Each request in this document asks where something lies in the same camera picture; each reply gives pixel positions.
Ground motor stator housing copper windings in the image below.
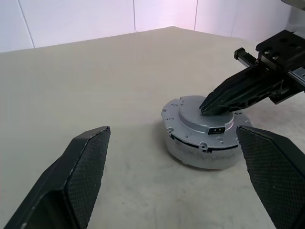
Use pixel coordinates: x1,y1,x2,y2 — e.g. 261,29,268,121
165,133,241,170

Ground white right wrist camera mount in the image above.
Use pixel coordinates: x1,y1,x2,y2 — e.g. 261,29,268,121
281,0,305,34

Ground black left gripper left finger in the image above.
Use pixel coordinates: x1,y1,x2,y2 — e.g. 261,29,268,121
3,125,112,229

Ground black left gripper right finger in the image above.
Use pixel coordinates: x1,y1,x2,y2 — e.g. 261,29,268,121
235,125,305,229

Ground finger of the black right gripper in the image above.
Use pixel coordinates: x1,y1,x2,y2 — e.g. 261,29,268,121
199,65,285,115
204,79,285,118

